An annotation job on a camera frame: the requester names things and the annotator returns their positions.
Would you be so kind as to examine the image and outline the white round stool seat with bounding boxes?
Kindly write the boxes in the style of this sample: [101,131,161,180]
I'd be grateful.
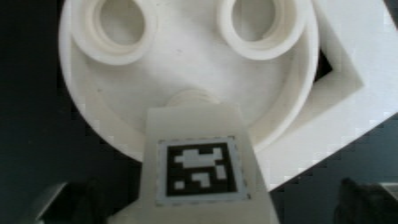
[58,0,317,158]

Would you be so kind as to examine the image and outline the white stool leg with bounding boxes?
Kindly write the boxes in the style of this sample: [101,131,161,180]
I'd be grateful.
[106,90,278,224]

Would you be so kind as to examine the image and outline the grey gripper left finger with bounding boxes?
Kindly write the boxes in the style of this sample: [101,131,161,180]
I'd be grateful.
[28,181,106,224]

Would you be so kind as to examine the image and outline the white U-shaped fence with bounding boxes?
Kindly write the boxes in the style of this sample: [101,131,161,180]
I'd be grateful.
[257,0,398,189]

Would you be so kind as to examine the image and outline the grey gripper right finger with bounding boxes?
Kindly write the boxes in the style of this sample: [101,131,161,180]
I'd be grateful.
[337,178,398,224]

